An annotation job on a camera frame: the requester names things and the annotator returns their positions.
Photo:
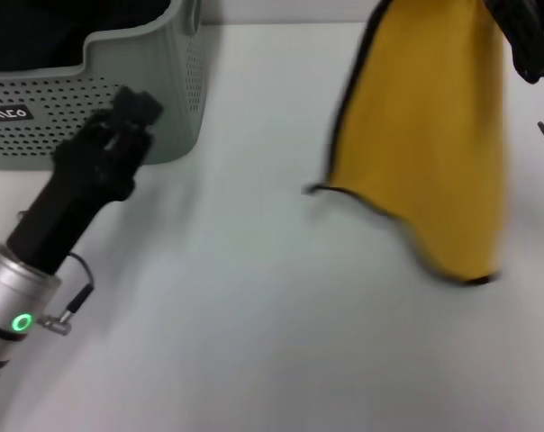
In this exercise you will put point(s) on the grey-green perforated storage box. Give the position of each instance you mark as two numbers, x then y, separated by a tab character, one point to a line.
119	54

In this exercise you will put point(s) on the yellow and green towel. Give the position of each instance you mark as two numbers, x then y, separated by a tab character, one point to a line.
425	135

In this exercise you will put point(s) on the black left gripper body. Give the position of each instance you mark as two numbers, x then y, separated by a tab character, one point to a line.
78	189

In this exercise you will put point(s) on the black brand label sticker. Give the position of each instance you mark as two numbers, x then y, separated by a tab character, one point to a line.
8	113

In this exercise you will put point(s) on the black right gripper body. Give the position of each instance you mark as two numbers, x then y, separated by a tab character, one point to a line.
528	36

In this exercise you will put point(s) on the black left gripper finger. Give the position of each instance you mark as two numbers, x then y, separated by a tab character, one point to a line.
137	105
114	135

